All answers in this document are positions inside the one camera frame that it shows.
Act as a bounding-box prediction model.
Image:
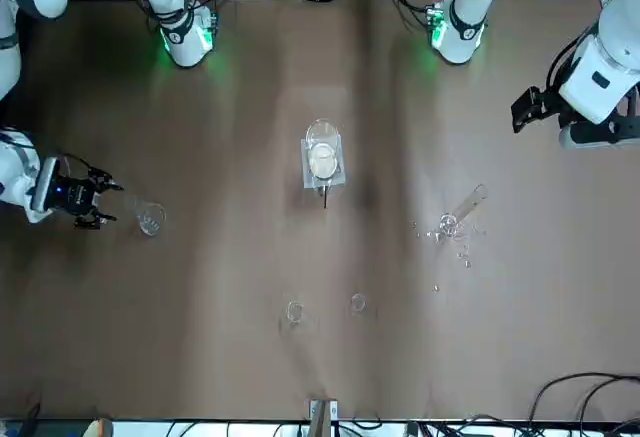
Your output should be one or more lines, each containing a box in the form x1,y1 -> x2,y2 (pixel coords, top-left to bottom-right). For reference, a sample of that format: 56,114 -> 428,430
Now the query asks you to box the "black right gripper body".
53,171 -> 98,219

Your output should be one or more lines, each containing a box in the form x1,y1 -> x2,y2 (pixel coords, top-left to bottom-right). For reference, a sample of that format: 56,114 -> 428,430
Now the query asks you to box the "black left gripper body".
534,85 -> 572,121

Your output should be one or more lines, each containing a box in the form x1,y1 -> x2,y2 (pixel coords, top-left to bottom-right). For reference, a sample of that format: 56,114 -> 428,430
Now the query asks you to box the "clear glass conical flask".
124,194 -> 168,238

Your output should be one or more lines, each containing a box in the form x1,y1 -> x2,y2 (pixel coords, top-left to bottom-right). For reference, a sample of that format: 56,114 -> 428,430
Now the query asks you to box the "clear glass graduated cylinder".
438,183 -> 489,239

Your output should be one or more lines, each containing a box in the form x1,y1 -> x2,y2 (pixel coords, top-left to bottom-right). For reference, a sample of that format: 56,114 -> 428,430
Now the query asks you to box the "clear glass beaker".
304,117 -> 343,182

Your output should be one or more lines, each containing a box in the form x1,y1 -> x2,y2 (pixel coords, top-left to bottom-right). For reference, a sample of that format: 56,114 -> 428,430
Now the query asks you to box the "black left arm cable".
547,31 -> 594,93

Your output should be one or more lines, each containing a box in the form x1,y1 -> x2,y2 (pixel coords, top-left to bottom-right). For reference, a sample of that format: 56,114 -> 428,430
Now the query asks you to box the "black cable loop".
579,379 -> 640,426
531,371 -> 640,437

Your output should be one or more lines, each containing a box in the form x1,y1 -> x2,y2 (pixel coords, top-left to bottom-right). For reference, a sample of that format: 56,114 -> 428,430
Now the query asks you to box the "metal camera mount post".
308,398 -> 338,437

